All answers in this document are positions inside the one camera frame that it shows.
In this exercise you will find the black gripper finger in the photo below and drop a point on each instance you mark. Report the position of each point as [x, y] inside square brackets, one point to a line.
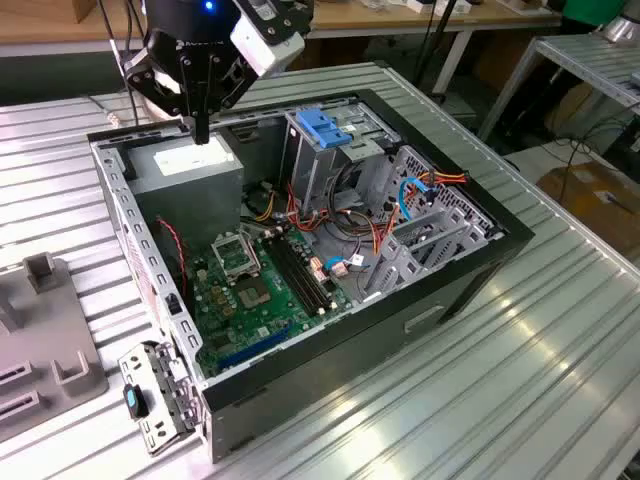
[235, 82]
[150, 75]

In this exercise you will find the metal disk bay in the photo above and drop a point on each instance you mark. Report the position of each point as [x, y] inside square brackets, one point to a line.
[400, 265]

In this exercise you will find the blue drive bay latch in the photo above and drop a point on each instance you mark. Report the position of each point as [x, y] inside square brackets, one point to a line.
[320, 127]

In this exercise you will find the metal optical drive cage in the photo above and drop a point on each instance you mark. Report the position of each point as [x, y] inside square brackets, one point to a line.
[310, 170]

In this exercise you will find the grey power supply unit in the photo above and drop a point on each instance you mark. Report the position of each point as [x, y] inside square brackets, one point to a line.
[190, 200]

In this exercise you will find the wooden desk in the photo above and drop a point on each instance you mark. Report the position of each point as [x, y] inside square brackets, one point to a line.
[400, 20]

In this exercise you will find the black case fan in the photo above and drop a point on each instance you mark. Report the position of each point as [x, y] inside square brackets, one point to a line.
[172, 260]

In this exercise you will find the black RAM slot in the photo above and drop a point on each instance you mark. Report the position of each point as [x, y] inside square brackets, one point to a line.
[290, 275]
[297, 275]
[304, 275]
[311, 275]

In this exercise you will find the black tripod stand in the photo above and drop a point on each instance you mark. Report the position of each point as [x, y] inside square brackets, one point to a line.
[434, 40]

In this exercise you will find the CPU socket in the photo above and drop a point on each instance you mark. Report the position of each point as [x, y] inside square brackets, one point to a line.
[254, 295]

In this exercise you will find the green motherboard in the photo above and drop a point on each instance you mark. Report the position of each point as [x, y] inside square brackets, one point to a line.
[235, 320]

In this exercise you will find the blue expansion slot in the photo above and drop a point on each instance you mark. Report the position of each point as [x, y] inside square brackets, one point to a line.
[260, 345]

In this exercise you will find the grey parts rack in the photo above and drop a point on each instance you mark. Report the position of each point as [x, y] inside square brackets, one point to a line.
[45, 320]

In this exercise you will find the open black PC case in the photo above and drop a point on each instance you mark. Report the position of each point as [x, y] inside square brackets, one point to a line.
[350, 360]

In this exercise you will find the black clip with blue button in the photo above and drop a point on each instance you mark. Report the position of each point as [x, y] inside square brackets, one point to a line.
[135, 400]

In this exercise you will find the metal slat side table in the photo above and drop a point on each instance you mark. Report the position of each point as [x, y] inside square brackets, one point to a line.
[575, 55]

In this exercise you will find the cardboard box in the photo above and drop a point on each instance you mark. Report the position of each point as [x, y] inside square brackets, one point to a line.
[590, 200]

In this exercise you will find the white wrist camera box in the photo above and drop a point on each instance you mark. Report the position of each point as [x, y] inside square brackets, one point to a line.
[265, 45]

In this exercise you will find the metal rear port bracket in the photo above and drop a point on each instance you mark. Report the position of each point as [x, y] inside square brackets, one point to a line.
[165, 395]

